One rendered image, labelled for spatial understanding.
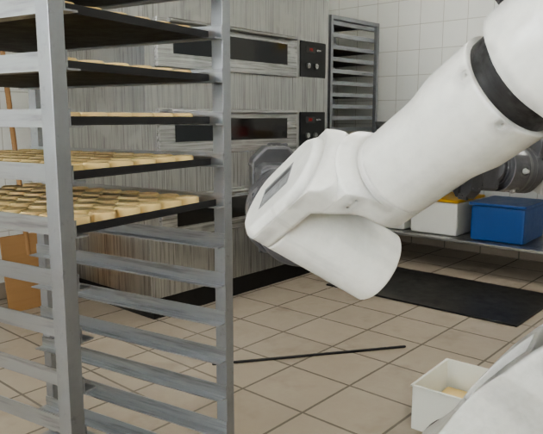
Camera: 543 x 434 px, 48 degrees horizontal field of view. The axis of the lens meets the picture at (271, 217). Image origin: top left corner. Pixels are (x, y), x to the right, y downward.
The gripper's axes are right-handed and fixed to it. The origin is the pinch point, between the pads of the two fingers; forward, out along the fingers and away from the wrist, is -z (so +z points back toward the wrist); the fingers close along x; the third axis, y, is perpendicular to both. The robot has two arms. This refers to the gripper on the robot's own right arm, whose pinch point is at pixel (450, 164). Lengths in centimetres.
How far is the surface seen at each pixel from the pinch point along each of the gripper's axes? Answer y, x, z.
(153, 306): -53, -43, -41
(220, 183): -38, -10, -31
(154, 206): -28, -14, -47
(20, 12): -20, 18, -73
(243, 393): -118, -99, 9
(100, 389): -68, -71, -51
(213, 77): -39, 13, -35
